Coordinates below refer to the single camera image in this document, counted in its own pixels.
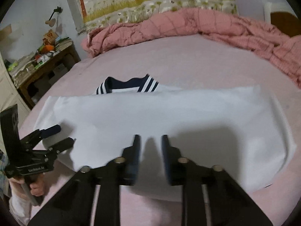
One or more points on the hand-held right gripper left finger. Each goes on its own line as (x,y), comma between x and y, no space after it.
(135,150)

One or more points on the wall lamp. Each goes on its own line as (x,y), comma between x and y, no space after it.
(53,16)

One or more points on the orange bowl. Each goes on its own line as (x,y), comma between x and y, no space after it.
(48,48)

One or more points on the brown wooden board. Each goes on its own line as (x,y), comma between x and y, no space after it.
(283,24)

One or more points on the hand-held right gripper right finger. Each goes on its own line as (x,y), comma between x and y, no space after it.
(165,156)

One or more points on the stack of papers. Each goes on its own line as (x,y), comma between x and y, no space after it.
(64,43)

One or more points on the printed cardboard box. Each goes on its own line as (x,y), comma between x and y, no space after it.
(49,37)

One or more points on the bed with pink sheet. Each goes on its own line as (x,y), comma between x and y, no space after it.
(188,61)

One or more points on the pink checked quilt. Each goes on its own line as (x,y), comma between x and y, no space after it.
(211,28)

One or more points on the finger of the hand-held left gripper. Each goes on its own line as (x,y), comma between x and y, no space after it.
(53,129)
(64,143)

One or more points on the brown wall sheet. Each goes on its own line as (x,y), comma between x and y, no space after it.
(6,34)

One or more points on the plain cardboard box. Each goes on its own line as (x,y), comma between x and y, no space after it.
(58,73)

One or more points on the grass-printed curtain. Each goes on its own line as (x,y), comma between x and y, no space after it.
(150,2)

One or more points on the person's left forearm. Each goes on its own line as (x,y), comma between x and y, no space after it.
(20,207)

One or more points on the white navy-collared sailor shirt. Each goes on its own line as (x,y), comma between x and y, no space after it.
(164,113)

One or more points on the wooden desk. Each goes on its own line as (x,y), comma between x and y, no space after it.
(47,68)

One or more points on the person's left hand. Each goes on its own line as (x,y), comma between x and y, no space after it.
(37,189)

